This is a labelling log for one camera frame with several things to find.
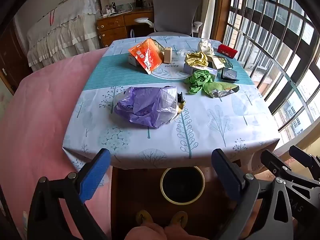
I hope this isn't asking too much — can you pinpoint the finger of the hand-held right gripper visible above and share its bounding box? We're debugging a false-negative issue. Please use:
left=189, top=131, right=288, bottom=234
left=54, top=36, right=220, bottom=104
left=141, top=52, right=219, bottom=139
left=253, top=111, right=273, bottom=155
left=289, top=145, right=320, bottom=180
left=260, top=149, right=320, bottom=193

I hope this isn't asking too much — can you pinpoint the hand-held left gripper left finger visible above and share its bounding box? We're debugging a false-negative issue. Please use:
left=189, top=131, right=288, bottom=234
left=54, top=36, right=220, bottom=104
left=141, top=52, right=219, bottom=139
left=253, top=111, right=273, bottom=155
left=27, top=148, right=112, bottom=240

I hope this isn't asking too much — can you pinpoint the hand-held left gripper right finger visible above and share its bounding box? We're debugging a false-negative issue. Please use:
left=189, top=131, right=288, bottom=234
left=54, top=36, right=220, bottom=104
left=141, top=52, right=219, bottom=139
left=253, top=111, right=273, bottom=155
left=211, top=148, right=294, bottom=240

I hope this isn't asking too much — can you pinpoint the yellow rim trash bin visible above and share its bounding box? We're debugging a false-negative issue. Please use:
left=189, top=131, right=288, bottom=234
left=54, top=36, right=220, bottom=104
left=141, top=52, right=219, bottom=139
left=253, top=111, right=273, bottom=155
left=160, top=166, right=205, bottom=204

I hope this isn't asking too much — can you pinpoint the purple plastic bag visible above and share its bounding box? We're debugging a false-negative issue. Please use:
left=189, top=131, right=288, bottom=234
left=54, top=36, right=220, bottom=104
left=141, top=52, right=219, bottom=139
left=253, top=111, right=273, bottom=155
left=114, top=86, right=179, bottom=128

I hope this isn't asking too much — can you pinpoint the black yellow wrapper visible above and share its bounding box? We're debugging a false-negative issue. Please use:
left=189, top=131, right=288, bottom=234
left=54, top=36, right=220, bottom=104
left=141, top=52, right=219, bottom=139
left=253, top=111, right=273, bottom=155
left=175, top=92, right=187, bottom=120

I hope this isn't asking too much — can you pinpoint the green silver snack wrapper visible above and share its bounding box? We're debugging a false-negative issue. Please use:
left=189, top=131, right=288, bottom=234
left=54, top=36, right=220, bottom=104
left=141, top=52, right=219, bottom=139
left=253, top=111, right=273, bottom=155
left=203, top=81, right=240, bottom=99

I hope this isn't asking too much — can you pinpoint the green paper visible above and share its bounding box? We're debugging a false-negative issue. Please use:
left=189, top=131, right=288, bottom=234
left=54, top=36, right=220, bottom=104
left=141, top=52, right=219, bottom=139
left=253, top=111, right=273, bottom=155
left=185, top=69, right=217, bottom=94

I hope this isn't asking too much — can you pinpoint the small black box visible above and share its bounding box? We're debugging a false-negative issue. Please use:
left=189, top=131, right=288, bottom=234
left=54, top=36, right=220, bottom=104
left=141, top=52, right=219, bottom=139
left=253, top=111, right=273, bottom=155
left=220, top=66, right=240, bottom=83

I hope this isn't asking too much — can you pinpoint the white lilac carton box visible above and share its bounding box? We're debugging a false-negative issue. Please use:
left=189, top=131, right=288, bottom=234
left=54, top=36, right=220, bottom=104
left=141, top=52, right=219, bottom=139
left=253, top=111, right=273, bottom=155
left=183, top=62, right=218, bottom=78

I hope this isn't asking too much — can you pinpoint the green tea box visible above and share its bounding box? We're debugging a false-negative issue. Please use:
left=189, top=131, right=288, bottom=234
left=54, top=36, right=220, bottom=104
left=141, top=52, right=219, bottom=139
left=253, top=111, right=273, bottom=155
left=207, top=55, right=234, bottom=70

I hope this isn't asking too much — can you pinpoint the grey white carton box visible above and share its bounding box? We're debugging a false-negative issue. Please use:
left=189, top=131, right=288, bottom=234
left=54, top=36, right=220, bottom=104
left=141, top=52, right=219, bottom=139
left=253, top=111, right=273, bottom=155
left=128, top=54, right=140, bottom=67

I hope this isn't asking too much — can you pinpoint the yellow paper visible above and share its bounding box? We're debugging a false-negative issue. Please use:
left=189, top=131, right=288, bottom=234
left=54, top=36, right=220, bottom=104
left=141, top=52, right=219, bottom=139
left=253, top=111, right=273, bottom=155
left=184, top=51, right=209, bottom=67

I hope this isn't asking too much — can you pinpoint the orange snack bag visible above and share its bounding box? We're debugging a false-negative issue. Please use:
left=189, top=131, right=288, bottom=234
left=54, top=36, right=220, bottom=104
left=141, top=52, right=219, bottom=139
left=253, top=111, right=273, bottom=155
left=128, top=38, right=164, bottom=75

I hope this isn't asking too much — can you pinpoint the white tissue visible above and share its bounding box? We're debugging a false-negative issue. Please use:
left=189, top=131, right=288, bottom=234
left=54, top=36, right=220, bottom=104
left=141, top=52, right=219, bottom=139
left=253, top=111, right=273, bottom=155
left=197, top=39, right=214, bottom=55

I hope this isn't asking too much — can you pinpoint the tree print tablecloth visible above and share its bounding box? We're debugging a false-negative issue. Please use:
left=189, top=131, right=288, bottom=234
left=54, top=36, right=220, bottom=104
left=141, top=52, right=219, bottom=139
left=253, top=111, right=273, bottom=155
left=62, top=36, right=280, bottom=169

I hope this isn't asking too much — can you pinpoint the yellow slipper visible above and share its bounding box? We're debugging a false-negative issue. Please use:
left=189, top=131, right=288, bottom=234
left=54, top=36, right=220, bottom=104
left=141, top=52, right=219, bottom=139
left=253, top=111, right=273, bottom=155
left=170, top=210, right=188, bottom=228
left=136, top=210, right=153, bottom=227

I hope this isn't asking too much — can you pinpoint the pink bedspread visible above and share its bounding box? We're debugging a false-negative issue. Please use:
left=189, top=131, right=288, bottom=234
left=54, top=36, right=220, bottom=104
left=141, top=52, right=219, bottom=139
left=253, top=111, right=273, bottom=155
left=0, top=47, right=113, bottom=240

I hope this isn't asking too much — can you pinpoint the red pouch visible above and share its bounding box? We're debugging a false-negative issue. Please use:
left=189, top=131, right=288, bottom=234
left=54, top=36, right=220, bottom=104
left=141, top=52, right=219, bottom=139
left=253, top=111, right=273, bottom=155
left=217, top=44, right=238, bottom=59

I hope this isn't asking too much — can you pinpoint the metal window grille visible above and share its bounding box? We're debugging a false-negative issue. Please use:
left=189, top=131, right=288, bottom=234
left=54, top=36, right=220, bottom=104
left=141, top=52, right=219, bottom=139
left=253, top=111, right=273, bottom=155
left=220, top=0, right=320, bottom=133

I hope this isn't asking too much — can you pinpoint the brown wooden door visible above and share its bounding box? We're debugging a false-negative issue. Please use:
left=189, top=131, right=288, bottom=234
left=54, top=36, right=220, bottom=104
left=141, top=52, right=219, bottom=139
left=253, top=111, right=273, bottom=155
left=0, top=17, right=33, bottom=95

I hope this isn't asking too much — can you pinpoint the white lace furniture cover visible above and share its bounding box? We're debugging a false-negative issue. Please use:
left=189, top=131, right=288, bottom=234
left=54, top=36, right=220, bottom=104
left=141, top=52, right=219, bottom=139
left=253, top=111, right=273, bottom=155
left=26, top=0, right=103, bottom=72

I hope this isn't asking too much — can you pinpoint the wooden desk with drawers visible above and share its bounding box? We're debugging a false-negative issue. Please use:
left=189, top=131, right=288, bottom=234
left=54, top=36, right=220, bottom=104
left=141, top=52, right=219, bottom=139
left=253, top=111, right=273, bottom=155
left=96, top=6, right=154, bottom=48

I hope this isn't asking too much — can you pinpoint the white curtain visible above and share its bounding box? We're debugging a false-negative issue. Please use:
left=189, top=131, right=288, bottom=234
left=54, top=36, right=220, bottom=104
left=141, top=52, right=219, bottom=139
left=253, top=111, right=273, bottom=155
left=200, top=0, right=219, bottom=39

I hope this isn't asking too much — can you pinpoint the grey office chair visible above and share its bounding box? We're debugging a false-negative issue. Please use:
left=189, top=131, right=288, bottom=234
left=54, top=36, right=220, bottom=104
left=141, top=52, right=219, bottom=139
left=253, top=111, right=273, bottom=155
left=134, top=0, right=203, bottom=37

